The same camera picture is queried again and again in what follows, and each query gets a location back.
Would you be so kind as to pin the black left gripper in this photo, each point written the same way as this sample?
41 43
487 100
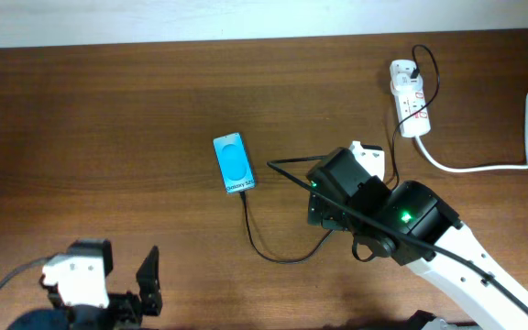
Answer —
150 275

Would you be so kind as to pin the white power strip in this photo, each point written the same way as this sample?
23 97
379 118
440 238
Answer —
410 107

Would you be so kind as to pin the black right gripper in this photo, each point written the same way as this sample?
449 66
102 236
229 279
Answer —
330 220

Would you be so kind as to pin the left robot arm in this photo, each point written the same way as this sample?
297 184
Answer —
50 319

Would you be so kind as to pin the blue Galaxy S25 smartphone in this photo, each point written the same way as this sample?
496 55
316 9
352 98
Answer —
234 164

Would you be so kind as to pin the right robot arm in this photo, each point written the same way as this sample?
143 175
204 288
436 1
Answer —
413 226

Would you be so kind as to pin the white USB charger adapter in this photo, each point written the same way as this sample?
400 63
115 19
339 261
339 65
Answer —
404 83

